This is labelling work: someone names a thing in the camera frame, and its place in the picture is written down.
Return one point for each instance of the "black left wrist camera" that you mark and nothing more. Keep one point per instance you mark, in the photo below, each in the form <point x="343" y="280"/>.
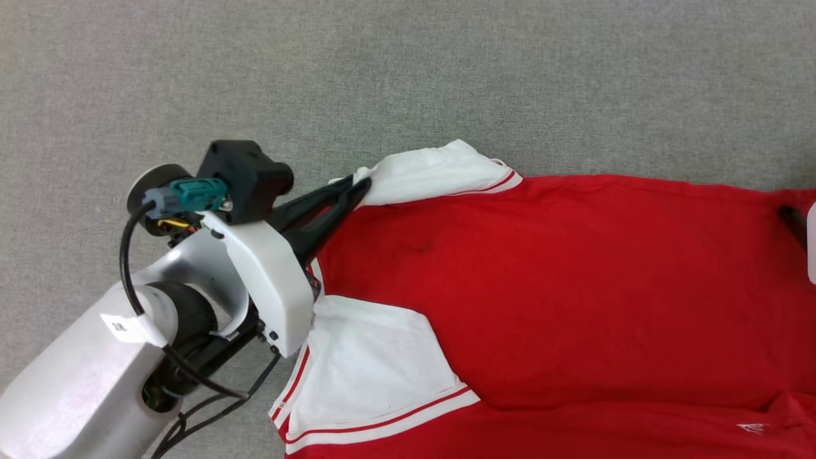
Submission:
<point x="245" y="172"/>

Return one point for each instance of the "red and white shirt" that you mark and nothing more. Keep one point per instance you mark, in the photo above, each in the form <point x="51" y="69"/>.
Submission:
<point x="542" y="287"/>

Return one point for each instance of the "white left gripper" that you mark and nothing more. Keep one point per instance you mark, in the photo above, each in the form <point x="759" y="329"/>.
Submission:
<point x="274" y="287"/>

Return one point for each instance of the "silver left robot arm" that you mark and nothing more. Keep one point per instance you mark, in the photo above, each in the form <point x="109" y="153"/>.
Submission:
<point x="70" y="382"/>

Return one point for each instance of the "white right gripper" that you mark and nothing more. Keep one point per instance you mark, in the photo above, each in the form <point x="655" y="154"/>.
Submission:
<point x="812" y="242"/>

